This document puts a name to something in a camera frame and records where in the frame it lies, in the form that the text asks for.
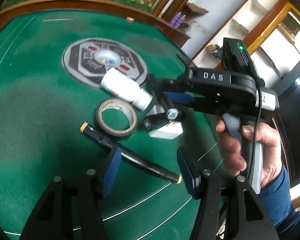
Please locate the black gold lipstick tube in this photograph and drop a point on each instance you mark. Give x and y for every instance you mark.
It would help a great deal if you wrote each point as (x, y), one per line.
(158, 117)

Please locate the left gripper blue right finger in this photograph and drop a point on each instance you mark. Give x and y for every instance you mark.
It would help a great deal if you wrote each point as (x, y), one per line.
(189, 172)

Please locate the black marker pen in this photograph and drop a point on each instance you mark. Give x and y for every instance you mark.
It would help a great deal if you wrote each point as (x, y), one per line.
(129, 156)

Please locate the round mahjong control panel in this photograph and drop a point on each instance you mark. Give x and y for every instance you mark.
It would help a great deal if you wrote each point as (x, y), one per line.
(89, 59)

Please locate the purple bottles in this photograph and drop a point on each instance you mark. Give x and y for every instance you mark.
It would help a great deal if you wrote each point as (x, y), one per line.
(177, 20)

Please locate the blue right sleeve forearm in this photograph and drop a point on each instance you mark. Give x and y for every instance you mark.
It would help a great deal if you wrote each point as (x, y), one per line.
(276, 199)

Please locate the black tape roll beige core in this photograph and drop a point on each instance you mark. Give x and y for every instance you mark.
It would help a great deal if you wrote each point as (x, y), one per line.
(116, 117)

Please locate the person's right hand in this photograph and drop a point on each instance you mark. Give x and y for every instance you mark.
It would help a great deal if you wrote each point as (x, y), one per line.
(231, 148)

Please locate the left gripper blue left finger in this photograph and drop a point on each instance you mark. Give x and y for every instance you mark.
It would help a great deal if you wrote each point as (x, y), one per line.
(109, 171)

